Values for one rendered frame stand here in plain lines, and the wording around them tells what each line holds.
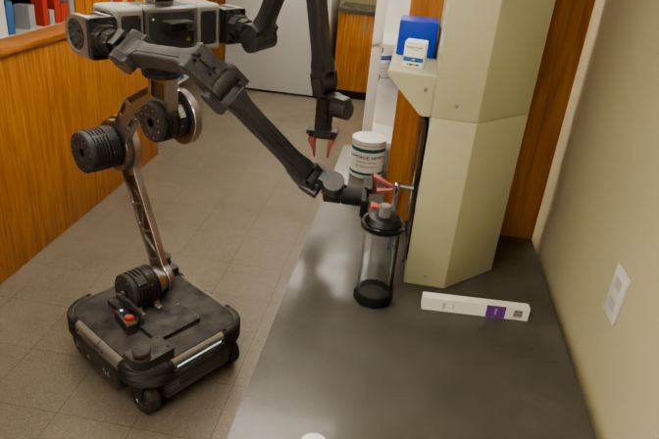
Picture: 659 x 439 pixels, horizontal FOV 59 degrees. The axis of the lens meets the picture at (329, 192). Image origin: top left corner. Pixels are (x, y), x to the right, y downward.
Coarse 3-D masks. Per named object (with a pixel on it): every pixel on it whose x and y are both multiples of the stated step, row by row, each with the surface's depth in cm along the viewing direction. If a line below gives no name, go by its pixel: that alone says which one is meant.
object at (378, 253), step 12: (372, 228) 138; (372, 240) 140; (384, 240) 139; (396, 240) 141; (372, 252) 141; (384, 252) 141; (360, 264) 146; (372, 264) 142; (384, 264) 142; (360, 276) 147; (372, 276) 144; (384, 276) 144; (360, 288) 147; (372, 288) 145; (384, 288) 146
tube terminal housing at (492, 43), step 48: (480, 0) 127; (528, 0) 132; (480, 48) 131; (528, 48) 139; (480, 96) 136; (528, 96) 146; (432, 144) 142; (480, 144) 142; (432, 192) 147; (480, 192) 150; (432, 240) 153; (480, 240) 160
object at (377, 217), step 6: (384, 204) 140; (378, 210) 144; (384, 210) 139; (390, 210) 140; (366, 216) 143; (372, 216) 141; (378, 216) 141; (384, 216) 140; (390, 216) 142; (396, 216) 142; (372, 222) 139; (378, 222) 138; (384, 222) 138; (390, 222) 139; (396, 222) 139; (402, 222) 142; (384, 228) 138; (390, 228) 138; (396, 228) 139
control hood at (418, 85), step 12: (396, 60) 148; (432, 60) 152; (396, 72) 137; (408, 72) 137; (420, 72) 138; (432, 72) 139; (396, 84) 138; (408, 84) 137; (420, 84) 137; (432, 84) 136; (408, 96) 138; (420, 96) 138; (432, 96) 138; (420, 108) 139
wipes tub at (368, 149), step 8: (360, 136) 219; (368, 136) 220; (376, 136) 221; (384, 136) 222; (352, 144) 220; (360, 144) 216; (368, 144) 215; (376, 144) 215; (384, 144) 218; (352, 152) 221; (360, 152) 217; (368, 152) 216; (376, 152) 217; (384, 152) 221; (352, 160) 221; (360, 160) 218; (368, 160) 217; (376, 160) 218; (352, 168) 222; (360, 168) 219; (368, 168) 219; (376, 168) 220; (360, 176) 221
